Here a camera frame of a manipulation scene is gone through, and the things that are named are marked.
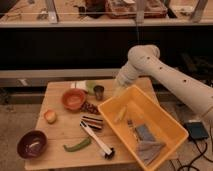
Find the green chili pepper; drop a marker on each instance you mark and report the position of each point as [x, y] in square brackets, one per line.
[84, 143]

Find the dark grape bunch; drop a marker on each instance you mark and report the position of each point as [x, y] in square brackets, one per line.
[90, 108]

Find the silver fork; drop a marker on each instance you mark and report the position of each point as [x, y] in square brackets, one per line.
[130, 124]

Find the dark purple bowl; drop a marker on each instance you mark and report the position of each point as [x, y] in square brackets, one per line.
[32, 144]

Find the yellow corn piece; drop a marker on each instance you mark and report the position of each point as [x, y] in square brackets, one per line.
[120, 115]

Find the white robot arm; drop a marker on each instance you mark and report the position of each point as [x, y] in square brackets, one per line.
[144, 59]

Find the grey folded cloth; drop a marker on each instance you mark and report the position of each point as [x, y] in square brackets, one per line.
[148, 151]

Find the black foot pedal box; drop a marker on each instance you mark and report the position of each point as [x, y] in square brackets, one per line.
[196, 131]

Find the red brown tray on shelf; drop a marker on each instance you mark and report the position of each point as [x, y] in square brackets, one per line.
[128, 8]

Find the striped black white block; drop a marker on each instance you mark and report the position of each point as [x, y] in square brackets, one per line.
[94, 123]

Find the yellow plastic tray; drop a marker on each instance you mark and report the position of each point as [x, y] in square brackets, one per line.
[141, 109]

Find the green leafy vegetable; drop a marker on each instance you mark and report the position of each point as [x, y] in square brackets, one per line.
[90, 84]

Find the orange ceramic bowl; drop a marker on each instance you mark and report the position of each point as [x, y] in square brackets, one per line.
[73, 99]

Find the white handled dish brush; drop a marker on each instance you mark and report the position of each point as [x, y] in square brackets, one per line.
[108, 152]

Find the blue sponge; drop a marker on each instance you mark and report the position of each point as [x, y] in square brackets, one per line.
[144, 133]

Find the dark metal cup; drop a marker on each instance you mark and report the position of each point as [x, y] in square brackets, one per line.
[98, 91]

